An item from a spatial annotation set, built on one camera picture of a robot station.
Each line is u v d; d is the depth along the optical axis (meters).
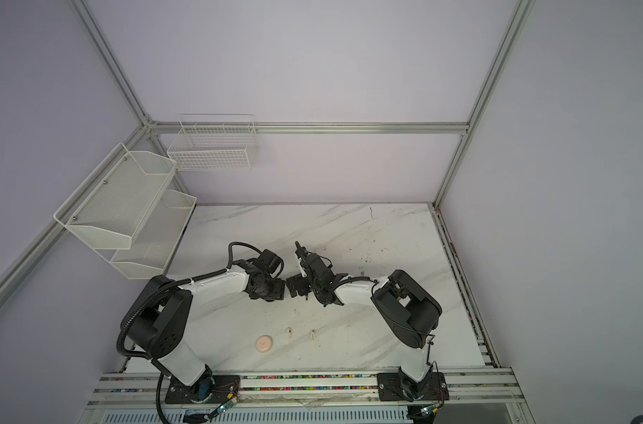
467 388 0.76
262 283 0.71
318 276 0.72
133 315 0.47
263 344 0.80
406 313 0.48
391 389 0.73
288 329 0.84
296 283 0.82
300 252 0.80
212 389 0.71
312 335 0.83
